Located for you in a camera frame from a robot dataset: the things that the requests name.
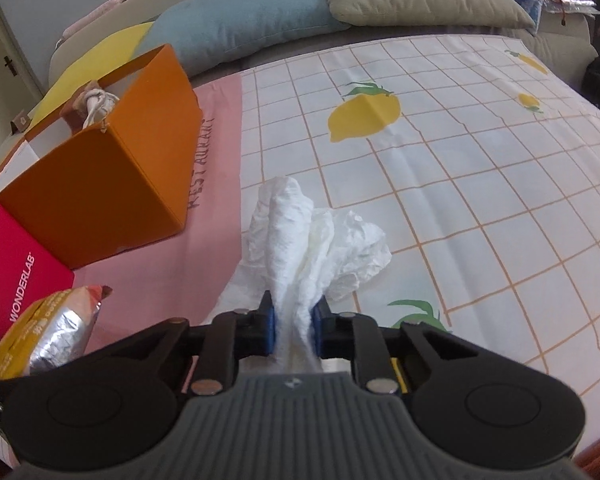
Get yellow snack bag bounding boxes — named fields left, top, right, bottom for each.
left=0, top=285, right=111, bottom=380

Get light blue cushion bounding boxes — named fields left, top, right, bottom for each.
left=134, top=0, right=349, bottom=77

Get orange cardboard box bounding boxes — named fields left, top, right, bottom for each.
left=0, top=44, right=202, bottom=269

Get yellow cushion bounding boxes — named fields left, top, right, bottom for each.
left=30, top=22, right=154, bottom=128

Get pink plush toy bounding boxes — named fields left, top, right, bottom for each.
left=55, top=0, right=129, bottom=49

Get red lidded clear container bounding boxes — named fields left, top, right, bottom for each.
left=0, top=205, right=74, bottom=340

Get white tissue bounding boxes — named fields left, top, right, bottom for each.
left=207, top=177, right=391, bottom=374

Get lemon pattern checked tablecloth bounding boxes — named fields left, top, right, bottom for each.
left=76, top=35, right=600, bottom=444

